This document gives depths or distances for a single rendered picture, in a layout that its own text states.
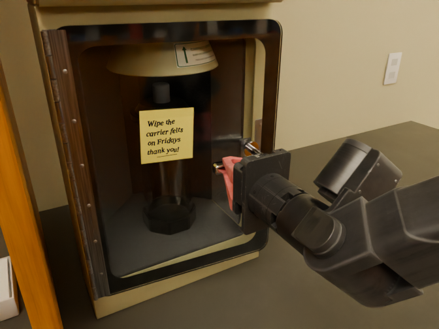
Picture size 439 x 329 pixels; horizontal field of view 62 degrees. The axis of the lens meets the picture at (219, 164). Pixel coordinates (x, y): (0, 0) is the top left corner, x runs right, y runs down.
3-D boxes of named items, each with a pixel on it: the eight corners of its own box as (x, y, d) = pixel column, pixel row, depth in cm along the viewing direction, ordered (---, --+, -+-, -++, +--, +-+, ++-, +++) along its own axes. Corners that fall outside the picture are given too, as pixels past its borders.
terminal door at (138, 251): (98, 296, 58) (46, 25, 41) (265, 246, 69) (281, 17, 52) (98, 299, 57) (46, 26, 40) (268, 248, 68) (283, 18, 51)
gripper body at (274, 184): (281, 145, 46) (324, 168, 40) (276, 215, 50) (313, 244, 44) (237, 156, 43) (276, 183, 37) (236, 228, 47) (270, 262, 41)
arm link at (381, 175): (315, 257, 28) (383, 307, 31) (406, 139, 28) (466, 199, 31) (260, 209, 40) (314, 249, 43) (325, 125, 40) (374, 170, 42)
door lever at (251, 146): (202, 165, 55) (202, 149, 54) (257, 155, 59) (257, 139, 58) (216, 180, 51) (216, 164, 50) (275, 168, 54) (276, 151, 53)
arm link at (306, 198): (304, 260, 34) (331, 277, 38) (349, 200, 34) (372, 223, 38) (261, 222, 40) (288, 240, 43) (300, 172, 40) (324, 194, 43)
